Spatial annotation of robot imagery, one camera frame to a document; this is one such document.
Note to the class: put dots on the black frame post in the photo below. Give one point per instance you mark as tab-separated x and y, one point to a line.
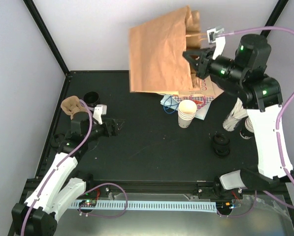
46	34
276	12

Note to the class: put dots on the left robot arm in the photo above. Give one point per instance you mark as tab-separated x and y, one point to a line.
40	213

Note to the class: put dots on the white paper cup stack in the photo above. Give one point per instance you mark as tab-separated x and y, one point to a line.
186	112

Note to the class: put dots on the jar of white stirrers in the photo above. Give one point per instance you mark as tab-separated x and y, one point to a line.
235	116

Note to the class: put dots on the brown paper bag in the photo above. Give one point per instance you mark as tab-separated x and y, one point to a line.
156	52

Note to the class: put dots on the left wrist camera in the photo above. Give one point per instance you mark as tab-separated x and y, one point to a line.
99	111

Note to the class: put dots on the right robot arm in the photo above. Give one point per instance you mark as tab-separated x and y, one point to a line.
244	77

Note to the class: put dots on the black lid stack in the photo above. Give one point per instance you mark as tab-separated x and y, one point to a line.
221	145

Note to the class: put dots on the brown cardboard cup carrier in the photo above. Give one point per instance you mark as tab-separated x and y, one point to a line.
71	106

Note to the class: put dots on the light blue cable duct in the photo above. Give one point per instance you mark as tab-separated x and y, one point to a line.
147	205

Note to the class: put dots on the tan flat paper bag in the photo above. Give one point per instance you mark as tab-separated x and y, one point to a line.
217	91

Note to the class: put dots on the blue checkered paper bag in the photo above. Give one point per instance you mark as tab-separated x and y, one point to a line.
200	101

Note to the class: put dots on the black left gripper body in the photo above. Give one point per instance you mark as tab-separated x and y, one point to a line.
111	132

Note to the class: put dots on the right black frame post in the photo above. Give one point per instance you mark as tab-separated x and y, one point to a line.
276	12

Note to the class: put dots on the black cup sleeve stack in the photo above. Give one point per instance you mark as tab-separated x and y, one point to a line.
92	98

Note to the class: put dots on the white lid stack on sleeve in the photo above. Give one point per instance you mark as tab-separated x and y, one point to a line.
247	130

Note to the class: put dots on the cakes printed paper bag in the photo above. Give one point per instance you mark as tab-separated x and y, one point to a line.
201	87

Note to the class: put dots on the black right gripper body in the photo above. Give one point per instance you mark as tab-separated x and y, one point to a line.
209	56

